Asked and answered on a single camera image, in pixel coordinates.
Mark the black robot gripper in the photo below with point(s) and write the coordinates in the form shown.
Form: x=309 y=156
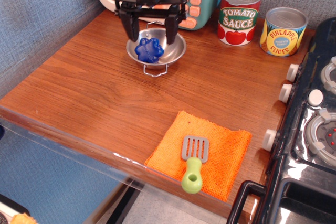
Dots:
x=173 y=11

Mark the blue toy grapes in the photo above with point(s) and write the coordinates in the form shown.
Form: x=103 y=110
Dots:
x=149 y=50

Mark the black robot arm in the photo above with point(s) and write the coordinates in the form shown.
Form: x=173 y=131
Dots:
x=172 y=11

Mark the silver metal bowl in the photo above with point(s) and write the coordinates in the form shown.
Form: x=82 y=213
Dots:
x=172 y=53

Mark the tomato sauce can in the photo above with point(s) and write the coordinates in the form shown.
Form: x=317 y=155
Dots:
x=237 y=21

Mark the pineapple slices can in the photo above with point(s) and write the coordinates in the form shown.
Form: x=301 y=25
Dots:
x=283 y=31

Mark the grey green toy spatula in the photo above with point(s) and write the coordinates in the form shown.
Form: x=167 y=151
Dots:
x=195 y=153

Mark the orange cloth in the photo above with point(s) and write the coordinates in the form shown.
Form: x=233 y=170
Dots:
x=225 y=150

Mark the white stove knob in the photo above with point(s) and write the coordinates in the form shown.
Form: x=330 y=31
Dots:
x=285 y=93
x=269 y=139
x=292 y=72

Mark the white round stove button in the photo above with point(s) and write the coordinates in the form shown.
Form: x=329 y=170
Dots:
x=315 y=97

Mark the grey stove burner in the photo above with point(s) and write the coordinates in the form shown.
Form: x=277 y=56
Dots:
x=320 y=136
x=327 y=82

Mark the black toy stove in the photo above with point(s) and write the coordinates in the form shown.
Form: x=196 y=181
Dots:
x=300 y=187

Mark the black stove oven handle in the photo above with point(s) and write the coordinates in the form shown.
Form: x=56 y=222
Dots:
x=247 y=188

